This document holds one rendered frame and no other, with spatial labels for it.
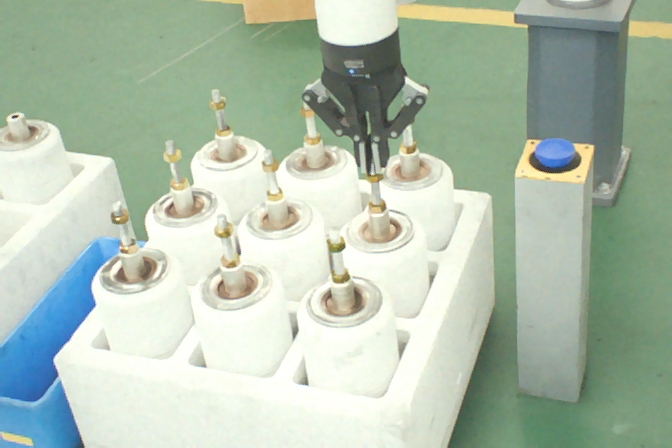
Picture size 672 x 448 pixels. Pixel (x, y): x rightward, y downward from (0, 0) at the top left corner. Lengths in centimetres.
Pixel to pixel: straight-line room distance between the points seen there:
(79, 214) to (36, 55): 92
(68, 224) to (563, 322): 65
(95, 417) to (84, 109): 94
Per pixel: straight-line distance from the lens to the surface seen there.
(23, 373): 132
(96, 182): 143
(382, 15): 93
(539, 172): 105
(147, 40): 223
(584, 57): 144
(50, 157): 139
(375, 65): 94
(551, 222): 108
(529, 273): 112
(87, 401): 116
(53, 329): 135
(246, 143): 127
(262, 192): 125
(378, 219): 106
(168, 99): 197
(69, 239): 140
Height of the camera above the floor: 90
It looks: 34 degrees down
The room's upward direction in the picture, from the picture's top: 8 degrees counter-clockwise
